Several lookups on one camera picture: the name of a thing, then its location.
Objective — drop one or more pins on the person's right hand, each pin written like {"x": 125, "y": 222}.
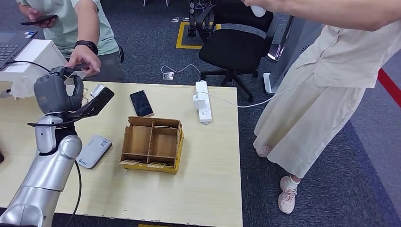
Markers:
{"x": 34, "y": 12}

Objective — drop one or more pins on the person's left hand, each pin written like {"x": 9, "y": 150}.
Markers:
{"x": 84, "y": 59}
{"x": 269, "y": 4}

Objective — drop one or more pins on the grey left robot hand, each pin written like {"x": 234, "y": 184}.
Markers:
{"x": 53, "y": 94}

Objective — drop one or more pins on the black phone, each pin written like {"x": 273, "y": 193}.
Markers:
{"x": 37, "y": 20}

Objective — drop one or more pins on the white handheld controller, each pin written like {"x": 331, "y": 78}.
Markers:
{"x": 258, "y": 12}

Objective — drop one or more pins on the wooden divided box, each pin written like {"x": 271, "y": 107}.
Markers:
{"x": 152, "y": 144}

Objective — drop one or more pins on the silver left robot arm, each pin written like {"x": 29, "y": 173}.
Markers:
{"x": 50, "y": 166}

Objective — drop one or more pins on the person's left forearm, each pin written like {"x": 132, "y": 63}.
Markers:
{"x": 87, "y": 22}
{"x": 344, "y": 14}

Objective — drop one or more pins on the person's right forearm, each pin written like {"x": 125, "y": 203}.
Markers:
{"x": 23, "y": 7}

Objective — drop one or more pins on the person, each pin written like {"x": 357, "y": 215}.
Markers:
{"x": 313, "y": 125}
{"x": 62, "y": 31}

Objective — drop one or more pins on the grey card reader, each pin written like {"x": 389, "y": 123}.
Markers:
{"x": 94, "y": 152}

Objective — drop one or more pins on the black wristwatch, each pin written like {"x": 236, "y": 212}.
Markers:
{"x": 87, "y": 46}

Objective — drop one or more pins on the white crumpled cloth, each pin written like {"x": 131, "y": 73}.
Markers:
{"x": 22, "y": 89}

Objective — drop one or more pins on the dark laptop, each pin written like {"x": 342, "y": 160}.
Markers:
{"x": 12, "y": 47}

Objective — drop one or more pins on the white desk riser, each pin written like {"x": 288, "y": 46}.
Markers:
{"x": 34, "y": 56}

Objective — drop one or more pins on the grey kiosk stand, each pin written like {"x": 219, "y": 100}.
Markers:
{"x": 300, "y": 40}

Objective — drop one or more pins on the small grey gadget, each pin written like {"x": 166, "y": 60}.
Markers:
{"x": 5, "y": 93}

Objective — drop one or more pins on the black office chair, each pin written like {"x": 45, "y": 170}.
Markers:
{"x": 231, "y": 47}

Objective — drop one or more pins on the black smartphone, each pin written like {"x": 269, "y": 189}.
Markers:
{"x": 141, "y": 103}

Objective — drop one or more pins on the black robot legs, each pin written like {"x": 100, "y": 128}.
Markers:
{"x": 191, "y": 18}

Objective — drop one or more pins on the small black object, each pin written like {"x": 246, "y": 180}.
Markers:
{"x": 1, "y": 157}

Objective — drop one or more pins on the metal floor socket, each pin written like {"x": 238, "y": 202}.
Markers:
{"x": 168, "y": 76}

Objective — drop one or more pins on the yellow floor tape square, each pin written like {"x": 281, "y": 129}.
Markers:
{"x": 179, "y": 37}
{"x": 152, "y": 226}

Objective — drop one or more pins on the white charger plug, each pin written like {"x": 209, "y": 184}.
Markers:
{"x": 199, "y": 102}

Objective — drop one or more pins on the white power strip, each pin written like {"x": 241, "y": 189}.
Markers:
{"x": 205, "y": 116}

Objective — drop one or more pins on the red floor tape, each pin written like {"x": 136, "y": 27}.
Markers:
{"x": 390, "y": 86}

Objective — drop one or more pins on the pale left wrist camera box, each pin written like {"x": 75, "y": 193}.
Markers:
{"x": 97, "y": 90}

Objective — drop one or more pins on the black camera bracket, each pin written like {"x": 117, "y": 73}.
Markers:
{"x": 97, "y": 105}

